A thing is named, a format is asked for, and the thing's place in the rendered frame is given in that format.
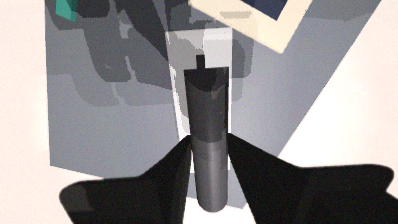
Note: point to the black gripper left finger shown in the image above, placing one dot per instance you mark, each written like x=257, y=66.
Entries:
x=160, y=193

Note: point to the cream square tile with dark blue centre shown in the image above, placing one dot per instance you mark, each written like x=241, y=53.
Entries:
x=270, y=22

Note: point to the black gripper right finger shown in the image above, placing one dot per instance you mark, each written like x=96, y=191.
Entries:
x=278, y=192

